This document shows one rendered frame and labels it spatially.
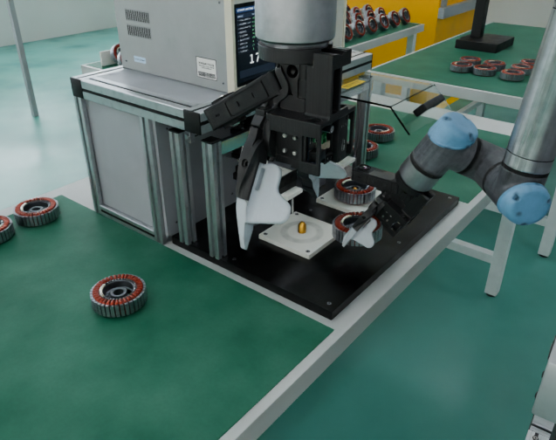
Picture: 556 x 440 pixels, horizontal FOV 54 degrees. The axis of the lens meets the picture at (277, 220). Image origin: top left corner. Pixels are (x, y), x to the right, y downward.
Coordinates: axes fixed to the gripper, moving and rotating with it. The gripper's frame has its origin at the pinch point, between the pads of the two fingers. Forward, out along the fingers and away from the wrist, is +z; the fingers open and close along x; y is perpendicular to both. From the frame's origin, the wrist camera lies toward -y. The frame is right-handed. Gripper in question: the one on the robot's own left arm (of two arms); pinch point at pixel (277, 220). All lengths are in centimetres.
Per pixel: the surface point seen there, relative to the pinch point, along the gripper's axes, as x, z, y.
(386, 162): 110, 40, -32
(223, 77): 46, 0, -45
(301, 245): 47, 37, -26
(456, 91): 211, 42, -42
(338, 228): 48, 30, -17
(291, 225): 54, 37, -33
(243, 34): 49, -8, -42
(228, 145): 39, 12, -39
